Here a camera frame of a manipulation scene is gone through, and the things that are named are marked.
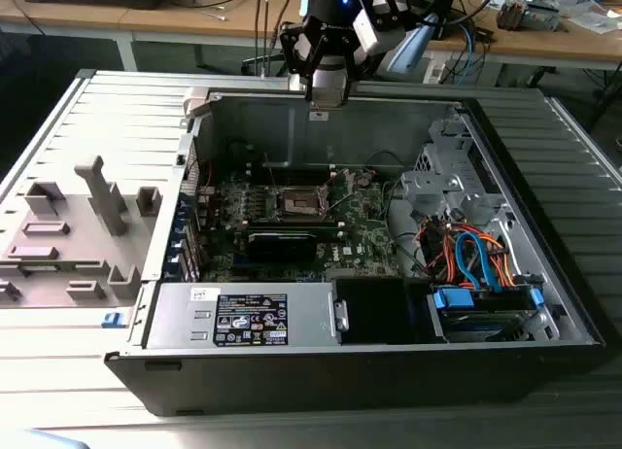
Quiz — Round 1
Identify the wooden desk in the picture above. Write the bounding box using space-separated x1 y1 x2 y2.
0 0 622 64

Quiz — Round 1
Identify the black graphics card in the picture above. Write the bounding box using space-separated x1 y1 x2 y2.
245 229 318 264

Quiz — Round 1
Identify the metal socket cover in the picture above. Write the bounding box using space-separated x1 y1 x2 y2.
320 168 359 215

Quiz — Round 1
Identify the blue wire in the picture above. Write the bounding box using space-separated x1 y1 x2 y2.
456 227 502 293

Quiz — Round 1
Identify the green motherboard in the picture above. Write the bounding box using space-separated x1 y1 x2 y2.
198 164 404 283

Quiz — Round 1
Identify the black PC case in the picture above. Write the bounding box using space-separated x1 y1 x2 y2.
104 86 608 419

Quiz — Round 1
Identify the silver power supply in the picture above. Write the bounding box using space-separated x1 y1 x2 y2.
143 281 351 351

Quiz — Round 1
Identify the black chair base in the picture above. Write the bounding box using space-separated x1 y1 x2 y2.
241 50 293 79

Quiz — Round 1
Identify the silver CPU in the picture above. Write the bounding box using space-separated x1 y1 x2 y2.
310 85 344 111

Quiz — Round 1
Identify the silver disk bay cage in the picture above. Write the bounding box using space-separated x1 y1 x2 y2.
400 116 511 226

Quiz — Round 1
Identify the CPU socket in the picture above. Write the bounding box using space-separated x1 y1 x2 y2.
271 182 334 223

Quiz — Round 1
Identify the copper CPU cooler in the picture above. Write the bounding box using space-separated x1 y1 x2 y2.
495 0 525 32

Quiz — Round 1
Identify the thin blue cable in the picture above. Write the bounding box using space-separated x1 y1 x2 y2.
456 18 490 86

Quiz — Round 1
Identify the orange wire bundle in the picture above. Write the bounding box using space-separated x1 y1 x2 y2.
417 215 522 291

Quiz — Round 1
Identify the hard disk blue carrier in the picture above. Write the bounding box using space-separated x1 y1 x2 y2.
427 283 548 346

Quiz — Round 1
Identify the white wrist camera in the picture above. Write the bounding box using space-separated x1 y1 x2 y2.
352 9 384 55

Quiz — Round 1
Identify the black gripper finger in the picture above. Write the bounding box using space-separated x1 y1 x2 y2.
279 22 323 103
341 49 374 105

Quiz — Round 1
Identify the silver drive unit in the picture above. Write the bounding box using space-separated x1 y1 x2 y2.
522 0 565 32

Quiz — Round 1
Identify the black fan shroud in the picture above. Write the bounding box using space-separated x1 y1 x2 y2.
334 276 433 346

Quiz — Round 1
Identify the clear plastic bag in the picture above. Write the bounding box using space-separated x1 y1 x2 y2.
566 9 622 36

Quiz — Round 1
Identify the black desktop stand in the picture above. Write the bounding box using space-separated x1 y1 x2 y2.
429 9 459 41

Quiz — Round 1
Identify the grey parts rack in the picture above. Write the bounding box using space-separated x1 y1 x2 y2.
0 155 164 309

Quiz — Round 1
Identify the pale blue rounded object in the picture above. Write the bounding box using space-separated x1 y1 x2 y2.
0 428 91 449

